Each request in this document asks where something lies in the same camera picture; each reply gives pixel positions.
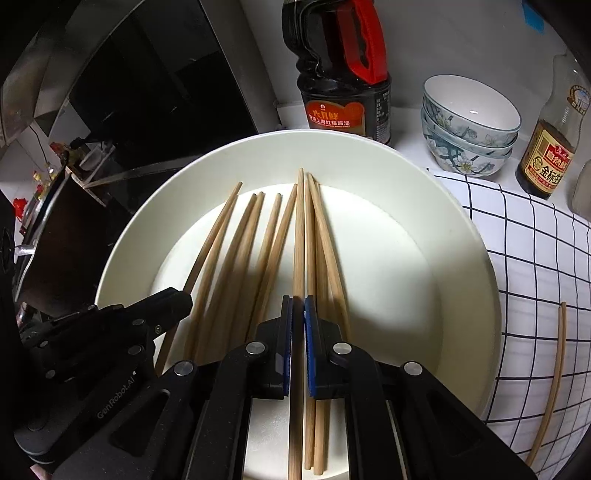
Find blue tape piece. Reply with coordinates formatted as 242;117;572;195
521;0;546;33

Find dark soy sauce jug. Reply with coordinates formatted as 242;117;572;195
281;0;393;146

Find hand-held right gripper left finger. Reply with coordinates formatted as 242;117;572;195
51;295;296;480

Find bunch of wooden chopsticks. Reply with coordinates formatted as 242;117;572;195
154;173;352;476

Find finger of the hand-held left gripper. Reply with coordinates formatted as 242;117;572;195
18;287;194;385

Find black glossy appliance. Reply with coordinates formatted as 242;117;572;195
9;0;282;185

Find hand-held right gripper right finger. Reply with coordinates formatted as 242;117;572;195
304;295;539;480

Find long bamboo chopstick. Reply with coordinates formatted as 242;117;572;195
526;302;568;467
287;168;306;480

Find white black checked cloth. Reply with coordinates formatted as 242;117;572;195
427;168;591;467

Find glass soy sauce bottle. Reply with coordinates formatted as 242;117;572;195
516;54;591;200

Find large white bowl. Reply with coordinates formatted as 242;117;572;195
95;130;502;480

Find floral ceramic bowl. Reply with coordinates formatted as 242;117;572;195
427;134;511;178
421;108;514;160
422;75;522;146

